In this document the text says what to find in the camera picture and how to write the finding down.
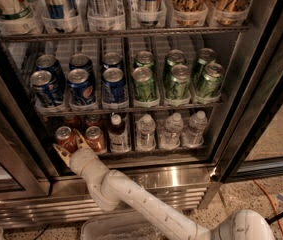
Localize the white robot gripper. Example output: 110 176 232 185
53 129 118 211

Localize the red coke can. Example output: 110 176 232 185
55 126 78 153
85 115 102 128
85 126 106 154
63 115 81 128

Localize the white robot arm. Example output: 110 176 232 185
54 133 275 240

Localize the blue pepsi can front left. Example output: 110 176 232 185
30 70 63 108

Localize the blue pepsi can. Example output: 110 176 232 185
102 52 124 71
30 70 63 108
36 54 66 91
69 53 94 77
67 69 96 106
102 68 127 104

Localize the blue pepsi can front middle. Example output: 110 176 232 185
67 69 96 106

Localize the blue pepsi can front right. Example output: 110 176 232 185
102 68 127 104

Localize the blue pepsi can back middle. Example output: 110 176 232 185
69 53 94 77

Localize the blue pepsi can back left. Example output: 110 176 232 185
36 54 66 91

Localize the green soda can front left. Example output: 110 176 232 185
132 67 158 102

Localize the green soda can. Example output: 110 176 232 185
192 48 216 85
132 67 158 102
165 64 191 100
196 62 224 98
134 51 155 70
163 49 186 80

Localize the blue pepsi can back right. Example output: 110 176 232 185
102 52 124 71

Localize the green soda can back left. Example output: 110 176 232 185
134 51 155 70

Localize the green soda can front middle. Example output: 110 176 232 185
165 64 191 100

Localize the stainless steel fridge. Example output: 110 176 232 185
0 0 283 230

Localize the green soda can back middle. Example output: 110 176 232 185
163 49 186 80

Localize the green soda can front right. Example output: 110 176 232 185
196 62 224 98

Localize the green soda can back right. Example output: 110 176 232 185
192 48 216 85

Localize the blue red bull can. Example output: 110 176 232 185
137 0 162 26

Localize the gold tall can left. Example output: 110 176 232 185
170 0 204 26

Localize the gold tall can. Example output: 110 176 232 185
170 0 204 26
205 0 249 27

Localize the fridge sliding glass door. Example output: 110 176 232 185
212 0 283 183

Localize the gold tall can right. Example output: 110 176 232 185
205 0 249 27

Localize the brown tea bottle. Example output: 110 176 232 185
108 114 130 153

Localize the clear water bottle left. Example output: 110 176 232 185
136 114 156 151

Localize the clear water bottle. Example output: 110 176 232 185
159 112 184 150
136 114 156 151
181 110 208 148

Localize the clear plastic bin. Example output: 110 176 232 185
79 207 191 240

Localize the clear water bottle middle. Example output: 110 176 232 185
159 112 184 150

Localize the clear water bottle right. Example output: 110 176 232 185
181 110 208 148

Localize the orange extension cable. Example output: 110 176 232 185
252 179 283 240

